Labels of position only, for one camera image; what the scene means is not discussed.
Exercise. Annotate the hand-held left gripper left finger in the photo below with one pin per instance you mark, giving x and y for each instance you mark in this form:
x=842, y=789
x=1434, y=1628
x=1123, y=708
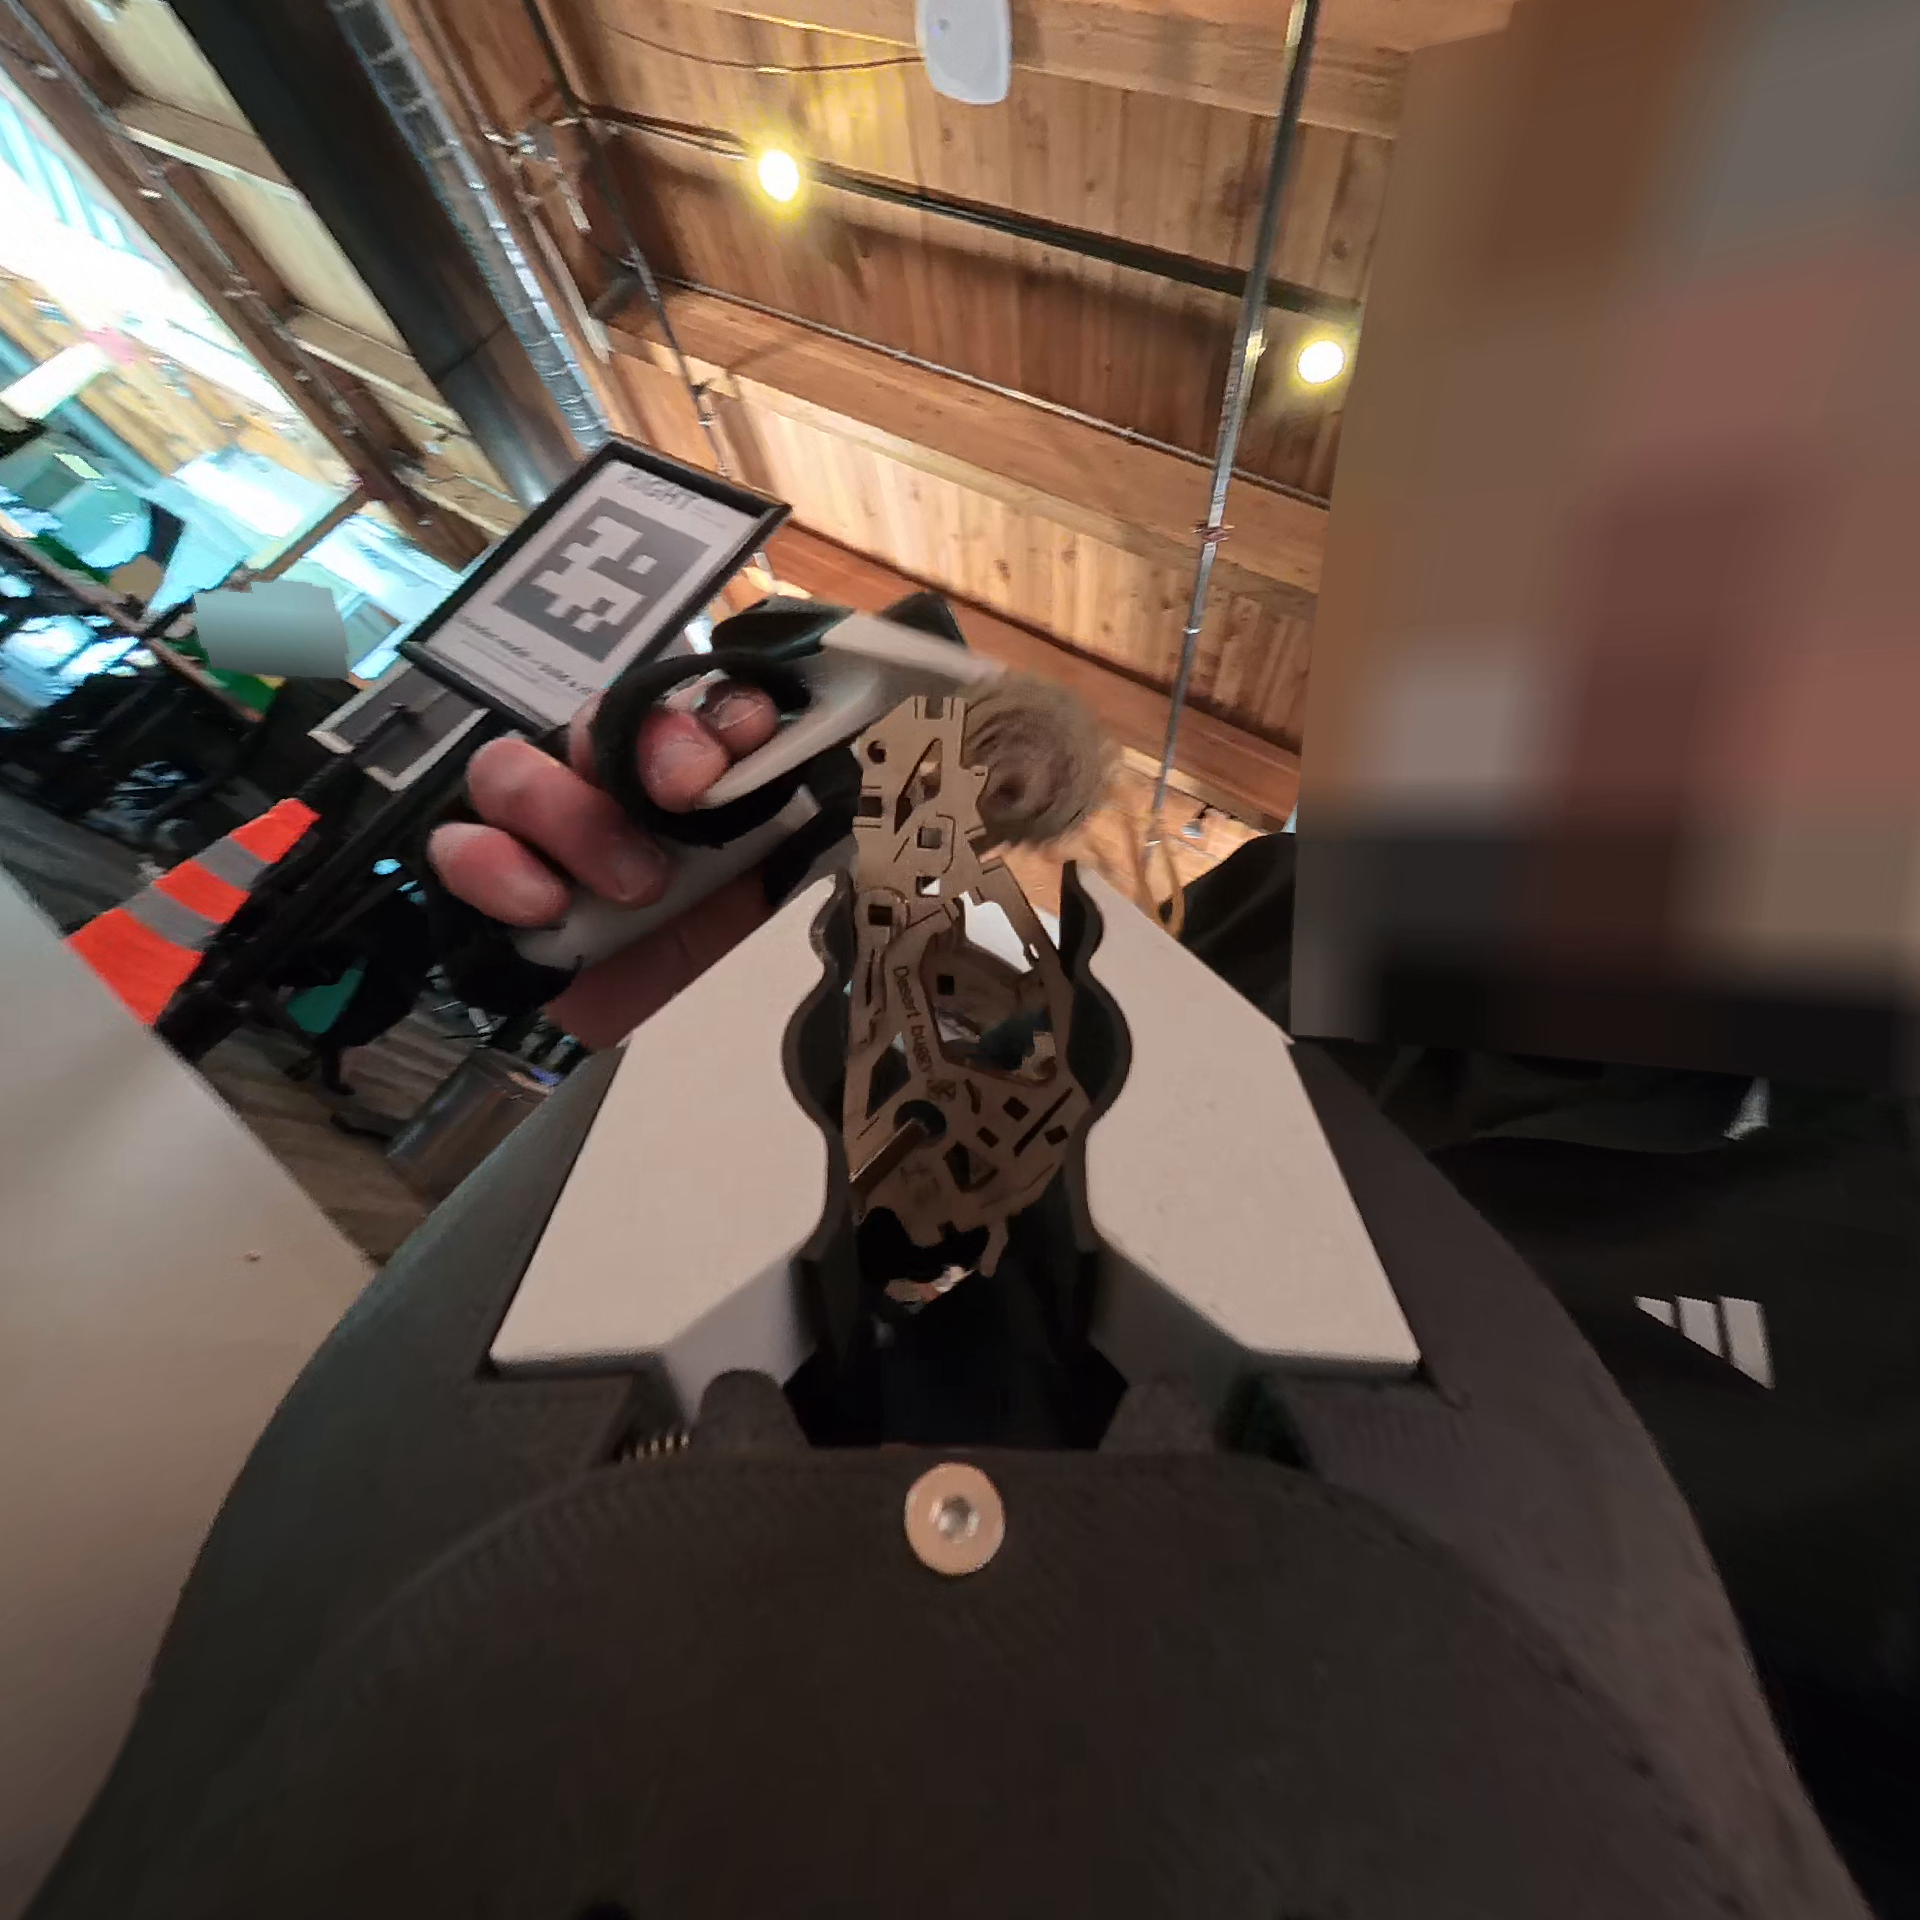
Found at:
x=674, y=1200

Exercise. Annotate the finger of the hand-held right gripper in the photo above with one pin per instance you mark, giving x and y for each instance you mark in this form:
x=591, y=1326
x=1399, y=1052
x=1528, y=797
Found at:
x=915, y=660

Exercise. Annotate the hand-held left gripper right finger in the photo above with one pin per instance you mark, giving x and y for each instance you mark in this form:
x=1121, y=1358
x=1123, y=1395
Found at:
x=1245, y=1200

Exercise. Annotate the person's right hand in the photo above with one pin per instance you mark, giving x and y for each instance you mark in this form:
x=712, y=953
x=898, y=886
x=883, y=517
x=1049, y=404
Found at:
x=540, y=825

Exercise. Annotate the grey trash bin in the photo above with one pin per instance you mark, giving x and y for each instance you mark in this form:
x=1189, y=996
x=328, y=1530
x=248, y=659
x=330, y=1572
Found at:
x=465, y=1124

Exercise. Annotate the metal ceiling conduit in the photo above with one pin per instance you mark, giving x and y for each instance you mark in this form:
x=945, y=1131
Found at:
x=1236, y=404

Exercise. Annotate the round ceiling light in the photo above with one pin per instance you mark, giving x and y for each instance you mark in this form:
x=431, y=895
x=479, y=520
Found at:
x=1320, y=360
x=776, y=173

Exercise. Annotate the person's torso black jacket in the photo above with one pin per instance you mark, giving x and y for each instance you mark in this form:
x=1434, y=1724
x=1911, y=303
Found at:
x=1725, y=1200

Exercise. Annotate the orange traffic cone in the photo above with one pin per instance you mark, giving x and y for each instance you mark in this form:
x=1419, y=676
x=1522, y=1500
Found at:
x=181, y=908

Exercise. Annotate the white ceiling sensor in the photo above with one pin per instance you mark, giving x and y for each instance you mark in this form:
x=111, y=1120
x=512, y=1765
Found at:
x=968, y=44

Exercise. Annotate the silver flexible duct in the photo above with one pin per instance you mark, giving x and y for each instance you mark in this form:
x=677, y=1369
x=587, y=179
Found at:
x=503, y=284

